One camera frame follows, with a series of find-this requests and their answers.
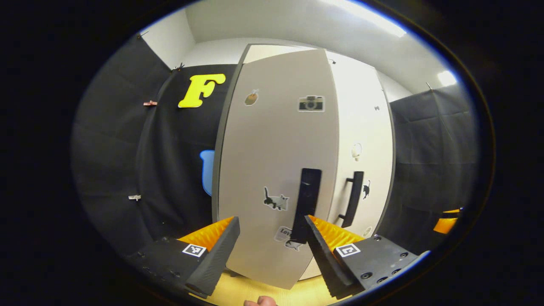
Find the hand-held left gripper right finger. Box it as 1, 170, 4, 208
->
304, 215, 421, 300

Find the small ceiling light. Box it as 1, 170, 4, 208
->
437, 70, 458, 87

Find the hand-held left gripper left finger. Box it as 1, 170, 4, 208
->
127, 216, 241, 299

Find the black backdrop cloth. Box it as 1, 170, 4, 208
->
376, 83, 483, 255
70, 33, 238, 255

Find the white shoe cabinet door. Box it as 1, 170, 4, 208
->
218, 48, 340, 290
297, 50, 396, 281

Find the white shoe cabinet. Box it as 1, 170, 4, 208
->
211, 42, 398, 281

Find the black door handle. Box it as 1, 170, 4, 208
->
339, 171, 365, 228
290, 168, 322, 245

